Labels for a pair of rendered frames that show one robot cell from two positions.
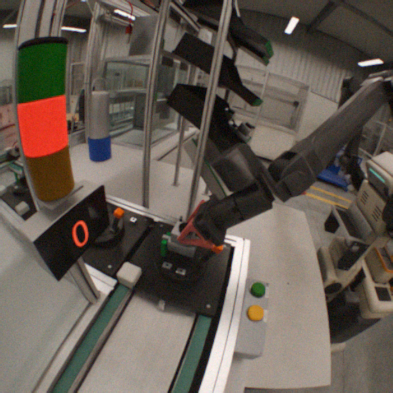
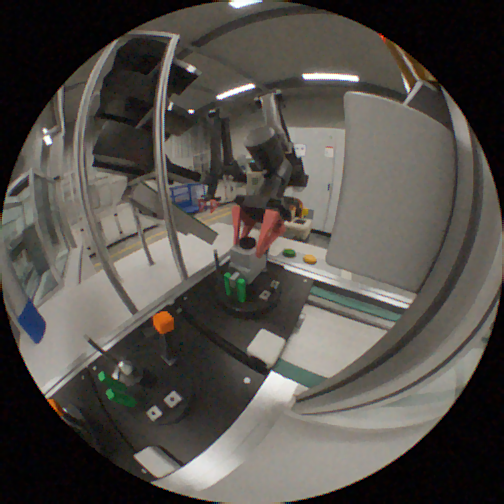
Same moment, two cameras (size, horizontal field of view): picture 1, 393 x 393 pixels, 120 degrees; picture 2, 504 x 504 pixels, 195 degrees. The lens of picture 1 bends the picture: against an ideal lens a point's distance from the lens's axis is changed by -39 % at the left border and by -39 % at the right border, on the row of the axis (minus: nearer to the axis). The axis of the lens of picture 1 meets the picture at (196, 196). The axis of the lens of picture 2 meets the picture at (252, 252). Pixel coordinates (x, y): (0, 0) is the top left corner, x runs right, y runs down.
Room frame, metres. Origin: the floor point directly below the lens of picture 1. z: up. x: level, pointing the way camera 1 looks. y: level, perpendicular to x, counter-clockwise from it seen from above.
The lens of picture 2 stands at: (0.20, 0.22, 1.20)
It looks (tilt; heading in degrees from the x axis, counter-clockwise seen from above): 30 degrees down; 293
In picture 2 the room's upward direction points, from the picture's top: straight up
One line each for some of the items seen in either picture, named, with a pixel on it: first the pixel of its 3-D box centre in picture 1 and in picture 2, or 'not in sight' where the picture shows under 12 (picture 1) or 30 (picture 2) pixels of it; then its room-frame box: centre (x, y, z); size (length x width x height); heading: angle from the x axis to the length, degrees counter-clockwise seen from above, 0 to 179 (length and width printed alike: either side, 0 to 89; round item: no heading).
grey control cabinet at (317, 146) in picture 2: not in sight; (311, 180); (0.23, -3.25, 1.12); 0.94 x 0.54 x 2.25; 170
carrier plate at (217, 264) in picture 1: (180, 263); (249, 293); (0.30, 0.01, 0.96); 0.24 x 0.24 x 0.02; 80
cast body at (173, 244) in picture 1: (180, 236); (244, 259); (0.30, 0.02, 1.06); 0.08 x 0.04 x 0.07; 80
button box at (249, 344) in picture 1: (250, 318); (307, 267); (0.17, -0.19, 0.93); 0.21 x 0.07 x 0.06; 170
